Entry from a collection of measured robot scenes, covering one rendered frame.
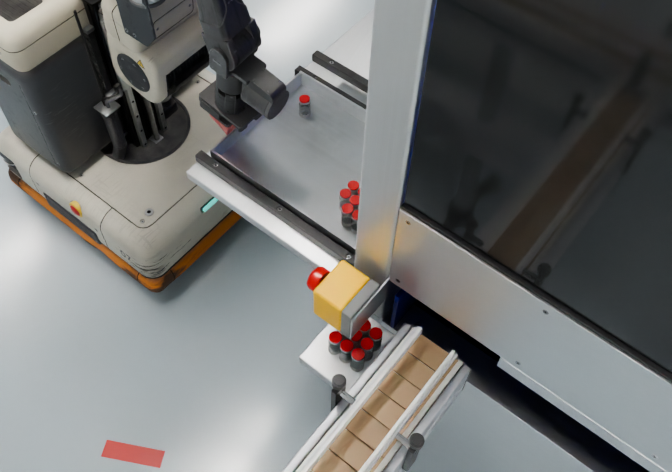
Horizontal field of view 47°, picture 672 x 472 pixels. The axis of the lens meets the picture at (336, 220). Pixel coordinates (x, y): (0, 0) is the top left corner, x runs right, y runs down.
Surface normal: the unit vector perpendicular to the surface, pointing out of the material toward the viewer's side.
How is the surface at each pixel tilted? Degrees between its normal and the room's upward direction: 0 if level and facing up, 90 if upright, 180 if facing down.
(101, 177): 0
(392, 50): 90
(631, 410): 90
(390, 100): 90
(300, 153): 0
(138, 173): 0
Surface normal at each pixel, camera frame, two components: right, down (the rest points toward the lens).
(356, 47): 0.02, -0.55
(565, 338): -0.62, 0.65
